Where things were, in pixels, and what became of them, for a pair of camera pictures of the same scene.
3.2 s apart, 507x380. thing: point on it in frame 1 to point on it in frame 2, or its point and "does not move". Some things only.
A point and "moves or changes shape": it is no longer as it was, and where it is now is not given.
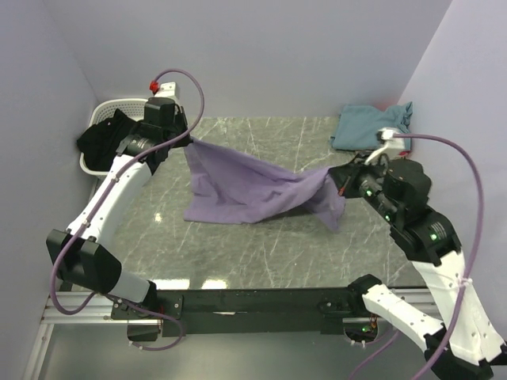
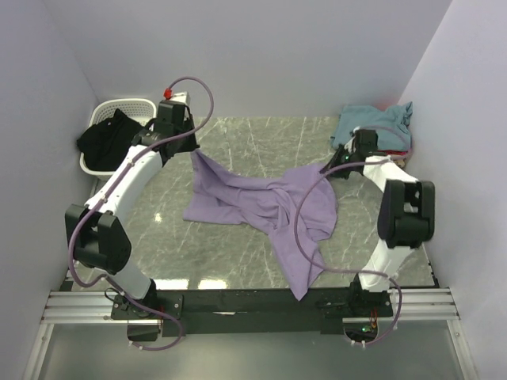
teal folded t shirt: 357,126 does not move
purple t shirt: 225,186 moves or changes shape
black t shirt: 98,142 does not move
